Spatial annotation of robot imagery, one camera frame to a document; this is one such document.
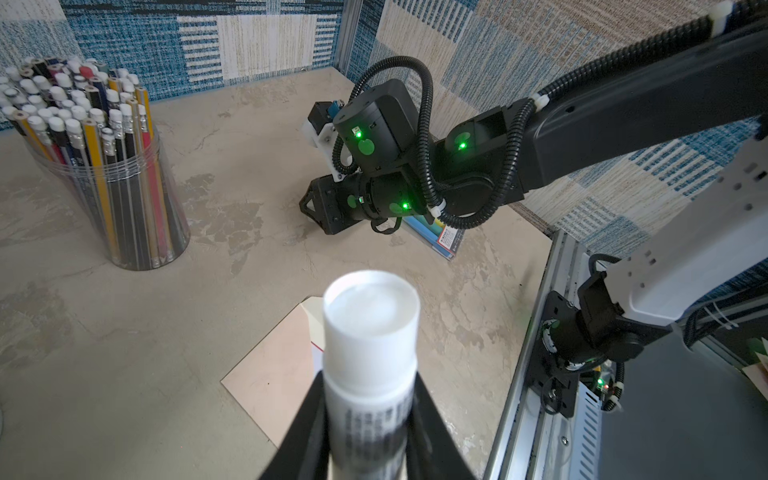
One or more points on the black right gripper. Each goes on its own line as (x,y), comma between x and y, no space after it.
(333,206)

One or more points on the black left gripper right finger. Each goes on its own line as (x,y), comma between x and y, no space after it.
(430,450)

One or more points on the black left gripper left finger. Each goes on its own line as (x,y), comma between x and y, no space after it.
(304,452)

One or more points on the pink paper envelope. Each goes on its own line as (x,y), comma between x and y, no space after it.
(271,381)

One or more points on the white glue stick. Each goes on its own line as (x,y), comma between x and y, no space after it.
(371,321)

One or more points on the pink lined letter paper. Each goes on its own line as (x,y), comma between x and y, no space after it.
(317,358)

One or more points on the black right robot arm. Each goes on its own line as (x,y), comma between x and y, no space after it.
(702,74)

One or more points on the highlighter marker pack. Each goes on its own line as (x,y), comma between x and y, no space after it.
(444,240)

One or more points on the pencil holder cup with pencils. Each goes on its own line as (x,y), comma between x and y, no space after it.
(91,127)

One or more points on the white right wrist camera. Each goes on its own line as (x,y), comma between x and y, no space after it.
(318,128)

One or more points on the aluminium front rail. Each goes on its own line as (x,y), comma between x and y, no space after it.
(550,424)

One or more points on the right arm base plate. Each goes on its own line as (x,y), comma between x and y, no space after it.
(551,373)

